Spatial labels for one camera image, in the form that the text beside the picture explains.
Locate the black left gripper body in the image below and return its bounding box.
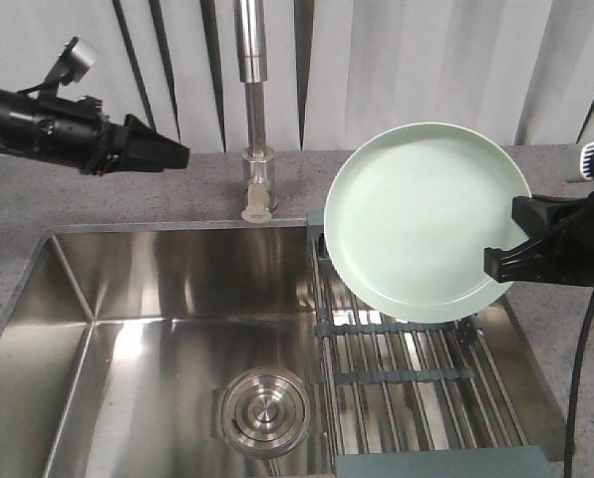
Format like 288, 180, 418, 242
0, 89, 126, 175

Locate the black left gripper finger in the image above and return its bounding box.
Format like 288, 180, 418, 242
120, 143, 188, 172
124, 114, 189, 154

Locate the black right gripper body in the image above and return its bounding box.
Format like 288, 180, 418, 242
555, 192, 594, 287

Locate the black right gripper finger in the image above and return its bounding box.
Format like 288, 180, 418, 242
511, 195, 576, 239
483, 237, 556, 284

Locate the light green round plate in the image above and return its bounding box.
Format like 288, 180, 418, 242
323, 121, 531, 324

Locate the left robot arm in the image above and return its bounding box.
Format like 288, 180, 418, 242
0, 89, 189, 176

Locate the roll-up dish drying rack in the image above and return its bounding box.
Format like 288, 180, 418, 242
304, 208, 550, 478

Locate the stainless steel faucet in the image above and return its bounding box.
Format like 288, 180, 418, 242
233, 0, 277, 224

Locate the stainless steel sink basin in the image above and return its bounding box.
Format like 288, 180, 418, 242
0, 218, 570, 478

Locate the white pleated curtain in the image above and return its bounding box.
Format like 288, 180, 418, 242
0, 1, 594, 152

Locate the round metal sink drain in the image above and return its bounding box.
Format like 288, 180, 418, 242
213, 366, 312, 459

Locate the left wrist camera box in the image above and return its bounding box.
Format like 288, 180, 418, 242
44, 36, 98, 86

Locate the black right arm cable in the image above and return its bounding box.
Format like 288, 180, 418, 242
495, 188, 594, 478

